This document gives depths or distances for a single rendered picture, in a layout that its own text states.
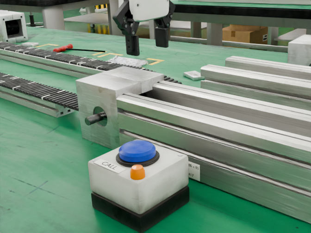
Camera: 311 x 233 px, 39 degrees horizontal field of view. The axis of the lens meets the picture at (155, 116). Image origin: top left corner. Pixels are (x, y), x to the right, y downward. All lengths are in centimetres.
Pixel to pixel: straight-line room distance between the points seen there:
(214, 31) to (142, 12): 234
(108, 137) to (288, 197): 28
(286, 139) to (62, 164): 31
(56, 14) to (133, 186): 288
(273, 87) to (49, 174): 34
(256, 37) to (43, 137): 407
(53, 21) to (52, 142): 259
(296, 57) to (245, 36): 371
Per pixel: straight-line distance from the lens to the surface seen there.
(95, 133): 67
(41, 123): 78
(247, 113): 56
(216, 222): 48
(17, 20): 161
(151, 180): 44
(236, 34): 463
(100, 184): 48
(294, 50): 88
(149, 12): 86
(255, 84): 68
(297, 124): 53
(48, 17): 323
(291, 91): 66
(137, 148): 47
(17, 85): 91
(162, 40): 92
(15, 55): 127
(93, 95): 64
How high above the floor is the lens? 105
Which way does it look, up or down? 21 degrees down
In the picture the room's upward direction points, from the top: 3 degrees counter-clockwise
